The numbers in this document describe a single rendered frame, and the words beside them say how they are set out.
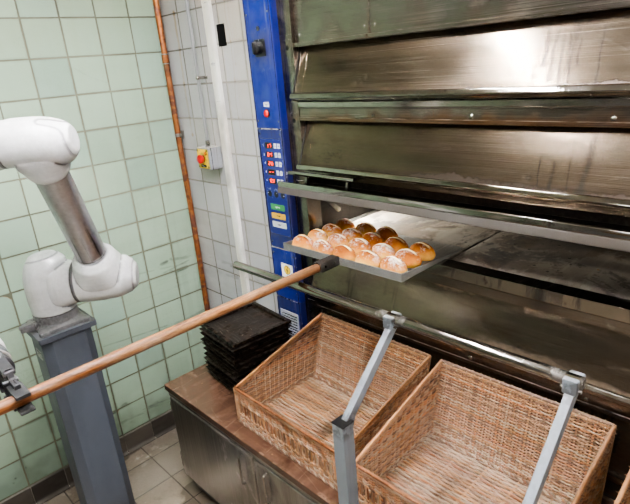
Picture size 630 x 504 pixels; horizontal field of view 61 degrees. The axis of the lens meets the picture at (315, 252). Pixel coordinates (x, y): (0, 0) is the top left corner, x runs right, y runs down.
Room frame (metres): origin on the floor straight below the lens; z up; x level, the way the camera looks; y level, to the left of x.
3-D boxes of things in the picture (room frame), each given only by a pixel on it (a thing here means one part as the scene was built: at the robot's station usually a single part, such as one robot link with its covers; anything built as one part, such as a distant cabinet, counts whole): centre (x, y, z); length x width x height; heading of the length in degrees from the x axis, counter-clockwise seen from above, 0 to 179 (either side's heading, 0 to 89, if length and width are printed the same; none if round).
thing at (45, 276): (1.82, 0.97, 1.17); 0.18 x 0.16 x 0.22; 95
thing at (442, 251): (1.82, -0.20, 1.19); 0.55 x 0.36 x 0.03; 43
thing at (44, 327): (1.80, 0.99, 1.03); 0.22 x 0.18 x 0.06; 132
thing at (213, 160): (2.48, 0.45, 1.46); 0.10 x 0.07 x 0.10; 43
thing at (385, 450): (1.21, -0.41, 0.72); 0.56 x 0.49 x 0.28; 43
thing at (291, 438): (1.65, -0.01, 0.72); 0.56 x 0.49 x 0.28; 42
